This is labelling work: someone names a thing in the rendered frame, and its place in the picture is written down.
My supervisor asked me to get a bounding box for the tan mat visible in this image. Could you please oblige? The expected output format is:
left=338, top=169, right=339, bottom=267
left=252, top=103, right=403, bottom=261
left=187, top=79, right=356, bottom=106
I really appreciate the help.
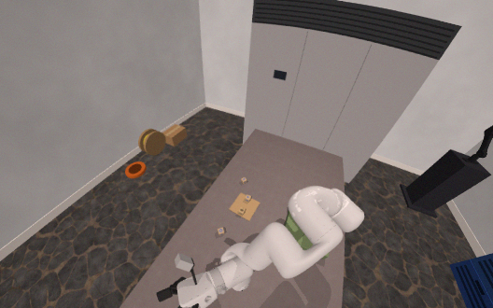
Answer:
left=229, top=193, right=260, bottom=220

